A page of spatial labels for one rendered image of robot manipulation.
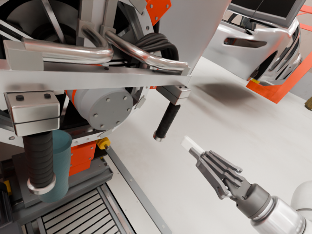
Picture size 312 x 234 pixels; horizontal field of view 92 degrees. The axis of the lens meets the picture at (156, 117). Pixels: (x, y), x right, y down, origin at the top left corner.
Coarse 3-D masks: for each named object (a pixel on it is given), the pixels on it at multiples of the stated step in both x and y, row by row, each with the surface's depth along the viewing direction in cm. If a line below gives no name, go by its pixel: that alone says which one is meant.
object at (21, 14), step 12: (24, 0) 46; (36, 0) 46; (60, 0) 51; (12, 12) 45; (24, 12) 46; (36, 12) 48; (60, 12) 52; (72, 12) 54; (24, 24) 48; (36, 24) 50; (48, 24) 51; (60, 24) 54; (72, 24) 56; (36, 36) 51; (48, 36) 50; (72, 36) 55
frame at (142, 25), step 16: (0, 0) 26; (128, 0) 39; (144, 0) 41; (144, 16) 44; (144, 32) 48; (144, 64) 62; (144, 96) 68; (0, 128) 38; (80, 128) 62; (112, 128) 68; (16, 144) 43
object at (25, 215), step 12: (12, 168) 81; (108, 168) 103; (12, 180) 80; (96, 180) 95; (108, 180) 103; (12, 192) 76; (72, 192) 83; (84, 192) 91; (12, 204) 70; (36, 204) 75; (48, 204) 75; (60, 204) 82; (24, 216) 69; (36, 216) 74
